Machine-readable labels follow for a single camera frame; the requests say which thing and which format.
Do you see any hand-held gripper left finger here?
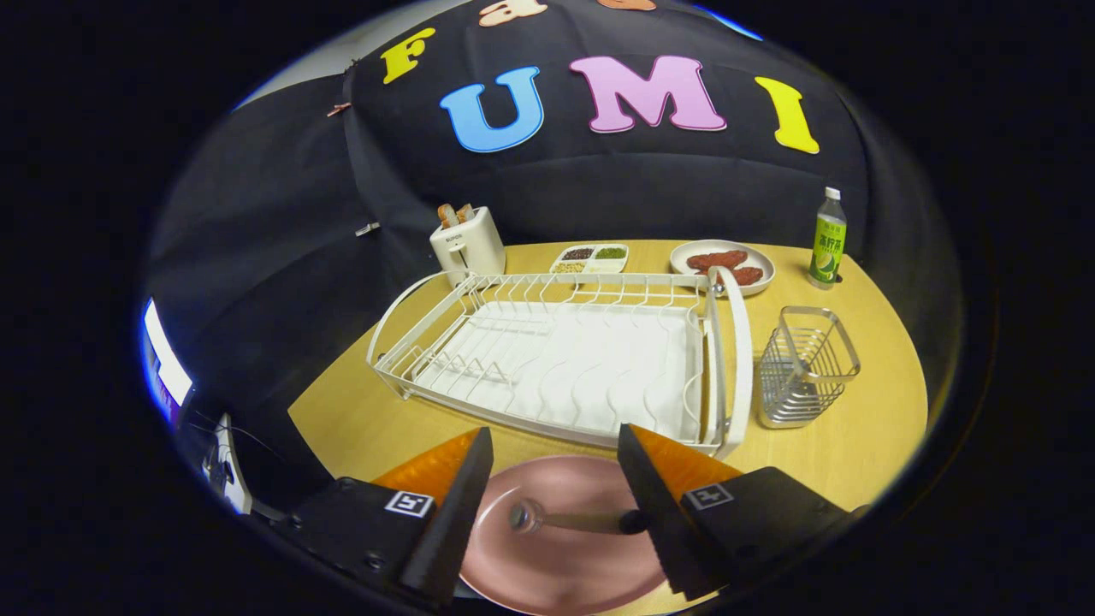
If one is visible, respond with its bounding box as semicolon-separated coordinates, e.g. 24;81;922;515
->
274;426;495;608

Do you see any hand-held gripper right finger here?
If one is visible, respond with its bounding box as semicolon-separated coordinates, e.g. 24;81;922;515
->
616;423;869;601

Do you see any wooden handle metal spoon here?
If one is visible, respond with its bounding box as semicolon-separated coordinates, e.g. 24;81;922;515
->
509;499;651;537

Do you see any pink plate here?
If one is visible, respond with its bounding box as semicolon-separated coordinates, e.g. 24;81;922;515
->
458;453;685;616

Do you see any white wire dish rack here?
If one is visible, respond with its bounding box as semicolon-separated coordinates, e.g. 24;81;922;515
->
366;265;755;460

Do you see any silver wire basket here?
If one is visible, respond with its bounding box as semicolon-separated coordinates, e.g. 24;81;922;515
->
756;305;861;429

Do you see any white plate with meat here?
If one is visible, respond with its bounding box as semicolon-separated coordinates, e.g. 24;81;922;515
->
670;239;776;298

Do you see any white compartment tray with grains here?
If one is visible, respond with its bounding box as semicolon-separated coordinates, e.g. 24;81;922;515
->
550;244;630;276

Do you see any white toaster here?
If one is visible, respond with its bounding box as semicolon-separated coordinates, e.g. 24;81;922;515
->
429;205;507;287

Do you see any green label drink bottle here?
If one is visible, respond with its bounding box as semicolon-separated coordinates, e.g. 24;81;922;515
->
808;187;848;290

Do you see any lit computer screen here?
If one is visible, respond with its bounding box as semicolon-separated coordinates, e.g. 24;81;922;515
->
141;298;194;429

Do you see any black backdrop cloth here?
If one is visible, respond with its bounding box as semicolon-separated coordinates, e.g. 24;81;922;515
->
141;0;959;514

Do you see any white device with cables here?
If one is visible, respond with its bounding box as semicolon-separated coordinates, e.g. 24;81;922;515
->
204;413;254;516

